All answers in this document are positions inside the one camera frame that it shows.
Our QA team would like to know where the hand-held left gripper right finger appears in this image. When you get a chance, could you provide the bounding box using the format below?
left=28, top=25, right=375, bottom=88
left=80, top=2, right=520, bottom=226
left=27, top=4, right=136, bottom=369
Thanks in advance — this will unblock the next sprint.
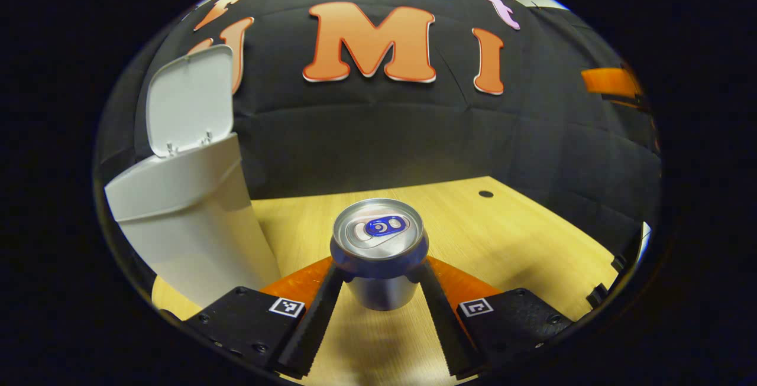
left=421, top=256, right=575, bottom=379

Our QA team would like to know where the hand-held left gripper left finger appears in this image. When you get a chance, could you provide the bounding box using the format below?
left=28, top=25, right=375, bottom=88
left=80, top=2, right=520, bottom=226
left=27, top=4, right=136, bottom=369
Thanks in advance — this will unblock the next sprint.
left=177, top=256, right=347, bottom=381

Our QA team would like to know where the silver blue pop can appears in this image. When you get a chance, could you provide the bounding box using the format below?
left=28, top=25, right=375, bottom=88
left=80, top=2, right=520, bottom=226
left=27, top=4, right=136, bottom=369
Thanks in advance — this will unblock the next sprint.
left=329, top=198, right=429, bottom=312

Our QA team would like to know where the white desktop garbage bin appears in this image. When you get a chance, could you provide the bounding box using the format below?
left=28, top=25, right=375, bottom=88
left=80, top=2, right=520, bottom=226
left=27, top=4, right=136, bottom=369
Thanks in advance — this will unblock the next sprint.
left=104, top=44, right=282, bottom=309

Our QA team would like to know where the wooden desktop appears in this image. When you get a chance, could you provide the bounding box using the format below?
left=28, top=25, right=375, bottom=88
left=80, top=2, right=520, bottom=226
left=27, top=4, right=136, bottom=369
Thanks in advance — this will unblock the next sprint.
left=151, top=176, right=619, bottom=386

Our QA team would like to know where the black backdrop cloth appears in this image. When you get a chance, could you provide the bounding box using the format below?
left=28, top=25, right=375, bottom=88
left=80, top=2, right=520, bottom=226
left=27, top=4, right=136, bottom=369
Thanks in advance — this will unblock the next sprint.
left=95, top=0, right=663, bottom=257

